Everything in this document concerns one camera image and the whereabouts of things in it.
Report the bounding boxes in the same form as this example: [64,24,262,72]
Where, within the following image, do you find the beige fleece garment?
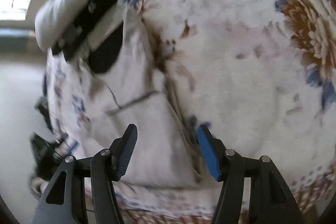
[79,5,205,188]

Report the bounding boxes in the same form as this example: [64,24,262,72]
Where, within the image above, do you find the white gloved left hand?
[35,0,89,52]

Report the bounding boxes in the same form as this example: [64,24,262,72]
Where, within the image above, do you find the floral fleece blanket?
[46,0,335,223]

